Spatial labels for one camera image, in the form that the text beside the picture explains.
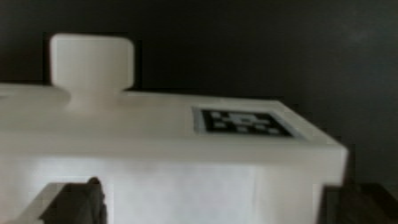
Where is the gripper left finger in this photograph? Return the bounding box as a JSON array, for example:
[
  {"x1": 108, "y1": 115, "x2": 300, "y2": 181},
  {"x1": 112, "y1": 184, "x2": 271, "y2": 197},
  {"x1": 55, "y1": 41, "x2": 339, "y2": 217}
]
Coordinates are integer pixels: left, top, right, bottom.
[{"x1": 39, "y1": 177, "x2": 108, "y2": 224}]

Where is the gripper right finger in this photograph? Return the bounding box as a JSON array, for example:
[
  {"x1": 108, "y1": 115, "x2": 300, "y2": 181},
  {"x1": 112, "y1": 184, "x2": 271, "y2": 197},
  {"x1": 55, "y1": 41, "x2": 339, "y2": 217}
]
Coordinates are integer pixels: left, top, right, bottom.
[{"x1": 318, "y1": 183, "x2": 398, "y2": 224}]

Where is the white front drawer box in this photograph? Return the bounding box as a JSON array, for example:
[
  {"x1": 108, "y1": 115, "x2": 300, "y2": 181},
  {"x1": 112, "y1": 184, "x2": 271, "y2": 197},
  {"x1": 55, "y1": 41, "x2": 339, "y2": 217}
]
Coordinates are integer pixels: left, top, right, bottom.
[{"x1": 0, "y1": 33, "x2": 348, "y2": 224}]

